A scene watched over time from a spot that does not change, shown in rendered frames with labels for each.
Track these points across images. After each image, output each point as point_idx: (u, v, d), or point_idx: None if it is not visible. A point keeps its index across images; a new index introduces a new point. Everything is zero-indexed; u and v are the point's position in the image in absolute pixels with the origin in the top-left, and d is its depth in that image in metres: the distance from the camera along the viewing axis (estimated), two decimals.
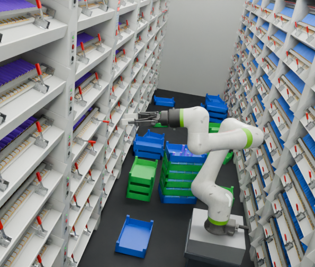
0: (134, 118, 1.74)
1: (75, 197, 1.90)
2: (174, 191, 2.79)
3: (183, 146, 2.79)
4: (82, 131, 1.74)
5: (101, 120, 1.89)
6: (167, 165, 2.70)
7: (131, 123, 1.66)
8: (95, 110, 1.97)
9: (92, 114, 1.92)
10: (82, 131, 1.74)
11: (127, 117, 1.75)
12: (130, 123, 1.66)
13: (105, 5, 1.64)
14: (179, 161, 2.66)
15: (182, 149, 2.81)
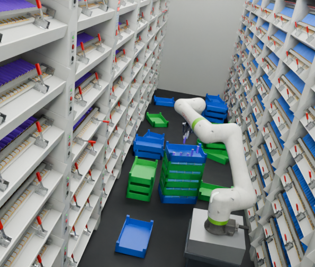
0: (187, 134, 2.72)
1: (75, 197, 1.90)
2: (174, 191, 2.79)
3: (185, 138, 2.76)
4: (82, 131, 1.74)
5: (101, 120, 1.89)
6: (167, 165, 2.70)
7: (183, 133, 2.72)
8: (95, 110, 1.97)
9: (92, 114, 1.92)
10: (82, 131, 1.74)
11: (186, 137, 2.75)
12: (183, 133, 2.72)
13: (105, 5, 1.64)
14: (179, 161, 2.66)
15: (183, 141, 2.77)
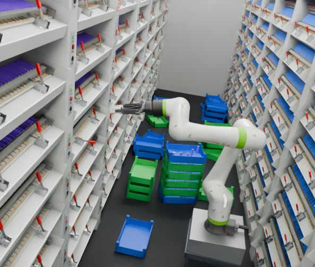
0: None
1: (75, 197, 1.90)
2: (174, 191, 2.79)
3: None
4: (79, 130, 1.73)
5: (95, 115, 1.88)
6: (167, 165, 2.70)
7: (117, 112, 1.82)
8: (91, 109, 1.97)
9: (89, 112, 1.92)
10: (79, 130, 1.73)
11: None
12: (117, 111, 1.82)
13: (105, 5, 1.64)
14: (179, 161, 2.66)
15: None
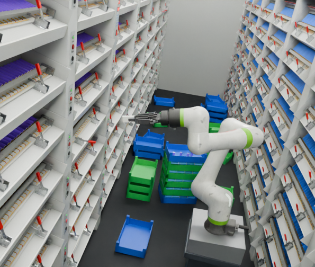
0: (132, 120, 1.71)
1: (75, 197, 1.90)
2: (174, 191, 2.79)
3: None
4: (79, 130, 1.73)
5: (95, 115, 1.88)
6: (167, 165, 2.70)
7: (131, 121, 1.69)
8: (91, 109, 1.97)
9: (89, 112, 1.92)
10: (79, 130, 1.73)
11: (125, 119, 1.72)
12: (130, 120, 1.69)
13: (105, 5, 1.64)
14: (179, 161, 2.66)
15: None
